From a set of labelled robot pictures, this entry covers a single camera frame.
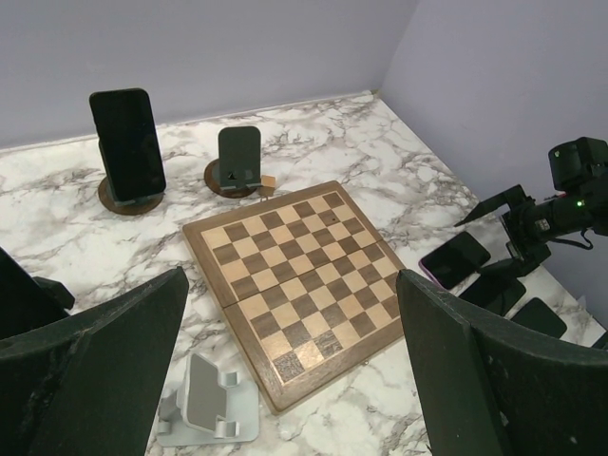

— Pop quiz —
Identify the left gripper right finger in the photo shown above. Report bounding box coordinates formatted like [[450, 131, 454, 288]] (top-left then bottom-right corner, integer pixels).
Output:
[[396, 269, 607, 455]]

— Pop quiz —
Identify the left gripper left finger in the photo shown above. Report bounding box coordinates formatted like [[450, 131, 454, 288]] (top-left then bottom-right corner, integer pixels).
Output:
[[1, 267, 189, 455]]

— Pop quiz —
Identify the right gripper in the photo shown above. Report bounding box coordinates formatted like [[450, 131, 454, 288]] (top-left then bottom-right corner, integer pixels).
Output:
[[455, 184, 553, 279]]

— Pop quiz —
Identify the black phone teal case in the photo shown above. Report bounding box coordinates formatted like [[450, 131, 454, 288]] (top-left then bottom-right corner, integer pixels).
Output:
[[459, 275, 526, 316]]

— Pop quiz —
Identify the black phone pink case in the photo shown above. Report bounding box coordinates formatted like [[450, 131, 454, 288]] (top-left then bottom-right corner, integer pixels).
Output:
[[419, 232, 491, 290]]

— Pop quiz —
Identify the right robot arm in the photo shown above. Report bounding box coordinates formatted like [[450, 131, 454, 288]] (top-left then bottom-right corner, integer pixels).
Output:
[[458, 137, 607, 278]]

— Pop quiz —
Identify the silver metal phone stand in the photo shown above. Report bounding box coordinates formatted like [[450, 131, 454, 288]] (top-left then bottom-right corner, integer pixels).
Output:
[[157, 353, 259, 447]]

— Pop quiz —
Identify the round wooden stand left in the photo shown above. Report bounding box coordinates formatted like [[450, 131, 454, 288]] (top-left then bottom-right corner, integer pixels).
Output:
[[97, 137, 167, 216]]

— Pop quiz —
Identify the round wooden stand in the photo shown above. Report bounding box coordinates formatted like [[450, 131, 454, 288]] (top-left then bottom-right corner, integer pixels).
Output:
[[204, 125, 261, 199], [97, 137, 167, 216]]

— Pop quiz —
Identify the round wooden stand right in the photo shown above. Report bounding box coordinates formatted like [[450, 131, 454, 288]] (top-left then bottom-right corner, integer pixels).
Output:
[[204, 125, 261, 199]]

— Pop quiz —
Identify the wooden chessboard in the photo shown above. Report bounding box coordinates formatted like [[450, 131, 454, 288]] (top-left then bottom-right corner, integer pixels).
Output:
[[182, 181, 403, 414]]

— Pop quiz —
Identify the small wooden cube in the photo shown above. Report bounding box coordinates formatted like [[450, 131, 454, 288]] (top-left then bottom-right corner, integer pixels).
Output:
[[260, 175, 276, 193]]

